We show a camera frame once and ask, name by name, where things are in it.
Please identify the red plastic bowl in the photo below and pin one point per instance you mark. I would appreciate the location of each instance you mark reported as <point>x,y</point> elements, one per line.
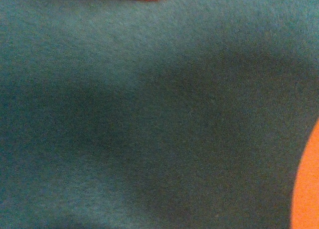
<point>305,199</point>

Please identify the black tablecloth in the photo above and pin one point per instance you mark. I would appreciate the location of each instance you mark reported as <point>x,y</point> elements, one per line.
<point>170,114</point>

